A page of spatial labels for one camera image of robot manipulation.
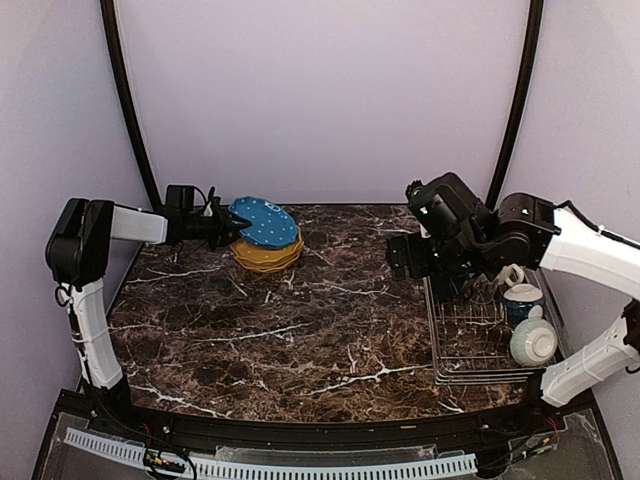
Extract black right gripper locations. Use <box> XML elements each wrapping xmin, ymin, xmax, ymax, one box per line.
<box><xmin>387</xmin><ymin>228</ymin><xmax>493</xmax><ymax>279</ymax></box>

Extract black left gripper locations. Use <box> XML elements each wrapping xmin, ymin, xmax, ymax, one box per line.
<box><xmin>183</xmin><ymin>203</ymin><xmax>252</xmax><ymax>250</ymax></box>

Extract yellow polka dot plate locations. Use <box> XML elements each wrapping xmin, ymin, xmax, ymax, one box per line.
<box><xmin>230</xmin><ymin>231</ymin><xmax>304</xmax><ymax>268</ymax></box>
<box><xmin>236</xmin><ymin>253</ymin><xmax>301</xmax><ymax>273</ymax></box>

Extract blue polka dot plate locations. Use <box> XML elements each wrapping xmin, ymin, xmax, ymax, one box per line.
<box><xmin>229</xmin><ymin>196</ymin><xmax>299</xmax><ymax>249</ymax></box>

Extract dark blue mug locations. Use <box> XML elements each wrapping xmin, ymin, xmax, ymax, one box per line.
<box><xmin>430</xmin><ymin>273</ymin><xmax>469</xmax><ymax>302</ymax></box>

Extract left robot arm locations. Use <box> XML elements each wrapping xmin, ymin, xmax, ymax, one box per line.
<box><xmin>45</xmin><ymin>197</ymin><xmax>251</xmax><ymax>394</ymax></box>

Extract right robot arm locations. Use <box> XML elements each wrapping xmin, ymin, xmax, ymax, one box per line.
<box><xmin>386</xmin><ymin>193</ymin><xmax>639</xmax><ymax>434</ymax></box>

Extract cream white mug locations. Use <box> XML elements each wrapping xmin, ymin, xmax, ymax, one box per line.
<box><xmin>493</xmin><ymin>264</ymin><xmax>525</xmax><ymax>288</ymax></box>

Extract teal and white mug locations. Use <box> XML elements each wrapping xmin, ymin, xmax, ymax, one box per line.
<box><xmin>502</xmin><ymin>283</ymin><xmax>544</xmax><ymax>326</ymax></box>

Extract pale green ribbed bowl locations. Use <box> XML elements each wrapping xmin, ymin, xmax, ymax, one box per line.
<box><xmin>509</xmin><ymin>305</ymin><xmax>558</xmax><ymax>367</ymax></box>

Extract small circuit board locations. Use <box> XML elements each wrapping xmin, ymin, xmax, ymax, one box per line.
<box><xmin>143</xmin><ymin>450</ymin><xmax>186</xmax><ymax>475</ymax></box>

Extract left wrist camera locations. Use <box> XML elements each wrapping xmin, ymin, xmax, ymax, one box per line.
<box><xmin>163</xmin><ymin>185</ymin><xmax>220</xmax><ymax>217</ymax></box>

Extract metal wire dish rack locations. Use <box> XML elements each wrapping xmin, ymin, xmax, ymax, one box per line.
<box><xmin>424</xmin><ymin>276</ymin><xmax>540</xmax><ymax>385</ymax></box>

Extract black front rail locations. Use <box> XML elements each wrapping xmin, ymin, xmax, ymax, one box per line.
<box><xmin>129</xmin><ymin>404</ymin><xmax>564</xmax><ymax>451</ymax></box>

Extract white slotted cable duct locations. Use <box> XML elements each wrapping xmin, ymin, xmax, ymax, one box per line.
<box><xmin>63</xmin><ymin>427</ymin><xmax>478</xmax><ymax>480</ymax></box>

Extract black frame post left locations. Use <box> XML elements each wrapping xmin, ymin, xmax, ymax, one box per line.
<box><xmin>99</xmin><ymin>0</ymin><xmax>162</xmax><ymax>210</ymax></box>

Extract black frame post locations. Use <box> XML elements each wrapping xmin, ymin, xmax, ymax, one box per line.
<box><xmin>99</xmin><ymin>0</ymin><xmax>162</xmax><ymax>210</ymax></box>
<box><xmin>486</xmin><ymin>0</ymin><xmax>544</xmax><ymax>209</ymax></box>

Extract black frame post right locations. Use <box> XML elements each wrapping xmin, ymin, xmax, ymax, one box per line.
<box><xmin>486</xmin><ymin>0</ymin><xmax>544</xmax><ymax>209</ymax></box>

